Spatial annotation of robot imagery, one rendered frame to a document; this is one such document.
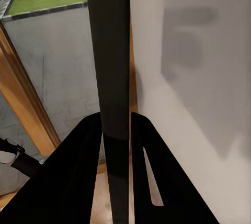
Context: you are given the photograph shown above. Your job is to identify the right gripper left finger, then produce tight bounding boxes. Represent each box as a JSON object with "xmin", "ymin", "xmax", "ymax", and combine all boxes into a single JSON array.
[{"xmin": 0, "ymin": 112, "xmax": 102, "ymax": 224}]

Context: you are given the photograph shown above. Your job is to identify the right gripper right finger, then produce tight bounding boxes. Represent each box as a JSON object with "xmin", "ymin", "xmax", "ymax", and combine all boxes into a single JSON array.
[{"xmin": 131, "ymin": 113, "xmax": 220, "ymax": 224}]

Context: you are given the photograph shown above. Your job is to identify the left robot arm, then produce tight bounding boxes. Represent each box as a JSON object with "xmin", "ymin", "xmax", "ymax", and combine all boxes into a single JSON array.
[{"xmin": 0, "ymin": 138, "xmax": 51, "ymax": 177}]

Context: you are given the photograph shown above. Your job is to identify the poster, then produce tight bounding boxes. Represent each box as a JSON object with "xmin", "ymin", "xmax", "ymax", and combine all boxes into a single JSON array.
[{"xmin": 88, "ymin": 0, "xmax": 131, "ymax": 224}]

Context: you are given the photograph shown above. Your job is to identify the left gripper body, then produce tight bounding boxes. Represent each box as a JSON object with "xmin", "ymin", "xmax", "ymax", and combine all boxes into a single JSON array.
[{"xmin": 21, "ymin": 157, "xmax": 42, "ymax": 177}]

